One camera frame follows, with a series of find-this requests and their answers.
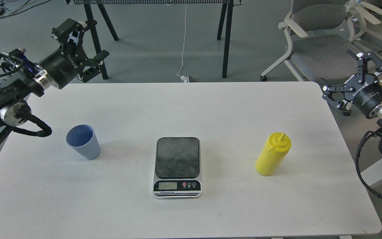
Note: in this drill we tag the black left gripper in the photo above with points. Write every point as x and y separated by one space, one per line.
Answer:
66 62

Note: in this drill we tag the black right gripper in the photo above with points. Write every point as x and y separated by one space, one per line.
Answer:
368 94

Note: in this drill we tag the blue plastic cup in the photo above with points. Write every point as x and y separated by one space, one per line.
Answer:
82 138

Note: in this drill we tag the yellow squeeze bottle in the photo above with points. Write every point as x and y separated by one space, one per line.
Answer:
274 151

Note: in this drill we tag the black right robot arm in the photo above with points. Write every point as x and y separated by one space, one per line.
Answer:
334 96

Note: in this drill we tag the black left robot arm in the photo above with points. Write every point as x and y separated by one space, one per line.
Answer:
21 77

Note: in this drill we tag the digital kitchen scale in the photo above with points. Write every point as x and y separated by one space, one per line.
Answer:
177 173

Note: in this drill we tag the grey office chair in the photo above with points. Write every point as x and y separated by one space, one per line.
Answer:
364 21
320 56

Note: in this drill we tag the black-legged background table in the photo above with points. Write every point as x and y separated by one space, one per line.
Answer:
156 15

